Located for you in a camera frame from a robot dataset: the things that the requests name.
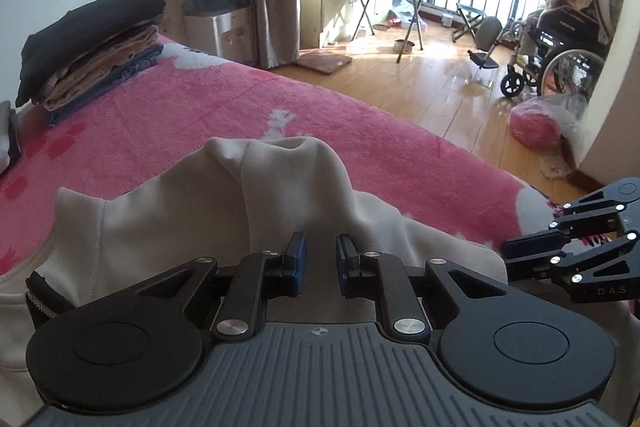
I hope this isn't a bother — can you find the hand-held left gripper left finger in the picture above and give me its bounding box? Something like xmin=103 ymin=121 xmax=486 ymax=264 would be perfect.
xmin=135 ymin=231 xmax=307 ymax=343

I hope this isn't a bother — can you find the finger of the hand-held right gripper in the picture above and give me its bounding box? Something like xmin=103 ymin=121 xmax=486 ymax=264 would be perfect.
xmin=501 ymin=229 xmax=640 ymax=305
xmin=549 ymin=177 xmax=640 ymax=233

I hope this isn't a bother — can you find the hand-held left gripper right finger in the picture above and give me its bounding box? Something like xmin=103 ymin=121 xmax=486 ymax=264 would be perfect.
xmin=336 ymin=234 xmax=507 ymax=343

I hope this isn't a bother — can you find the beige zip jacket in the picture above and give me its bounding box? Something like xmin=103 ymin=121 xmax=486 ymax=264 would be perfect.
xmin=0 ymin=136 xmax=511 ymax=378

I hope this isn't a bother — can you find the stack of folded dark clothes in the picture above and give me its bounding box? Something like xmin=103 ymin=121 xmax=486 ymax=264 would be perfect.
xmin=15 ymin=0 xmax=167 ymax=108

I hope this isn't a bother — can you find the pink bundle in plastic bag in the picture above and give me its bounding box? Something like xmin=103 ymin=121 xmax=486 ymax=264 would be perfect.
xmin=509 ymin=94 xmax=590 ymax=154

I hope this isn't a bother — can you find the wheelchair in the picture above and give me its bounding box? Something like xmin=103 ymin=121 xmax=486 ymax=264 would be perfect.
xmin=467 ymin=4 xmax=608 ymax=100

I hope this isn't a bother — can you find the pink floral blanket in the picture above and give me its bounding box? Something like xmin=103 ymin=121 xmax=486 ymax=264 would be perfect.
xmin=0 ymin=32 xmax=596 ymax=288

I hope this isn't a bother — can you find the folding stool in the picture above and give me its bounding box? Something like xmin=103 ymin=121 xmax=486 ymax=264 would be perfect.
xmin=452 ymin=3 xmax=489 ymax=44

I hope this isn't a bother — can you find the white water dispenser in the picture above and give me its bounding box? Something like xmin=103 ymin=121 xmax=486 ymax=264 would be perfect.
xmin=184 ymin=6 xmax=256 ymax=68

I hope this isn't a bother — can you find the blue folded garment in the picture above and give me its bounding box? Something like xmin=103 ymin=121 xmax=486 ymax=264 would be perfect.
xmin=49 ymin=44 xmax=165 ymax=128

